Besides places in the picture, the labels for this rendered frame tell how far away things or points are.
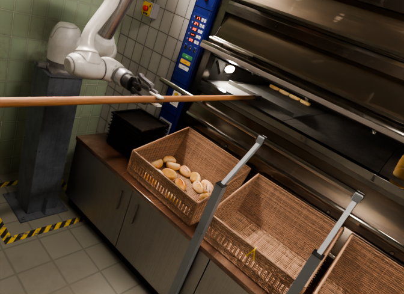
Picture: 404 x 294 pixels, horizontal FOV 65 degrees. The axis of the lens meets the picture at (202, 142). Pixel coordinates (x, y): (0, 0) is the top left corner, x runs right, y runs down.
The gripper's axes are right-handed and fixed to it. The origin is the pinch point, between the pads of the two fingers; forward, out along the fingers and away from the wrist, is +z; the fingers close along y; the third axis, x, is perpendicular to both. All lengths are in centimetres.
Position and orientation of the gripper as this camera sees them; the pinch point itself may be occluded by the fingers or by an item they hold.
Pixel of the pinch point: (155, 98)
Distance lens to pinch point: 142.8
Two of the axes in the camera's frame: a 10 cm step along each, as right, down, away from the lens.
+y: -3.4, 8.6, 3.8
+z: 7.2, 5.0, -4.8
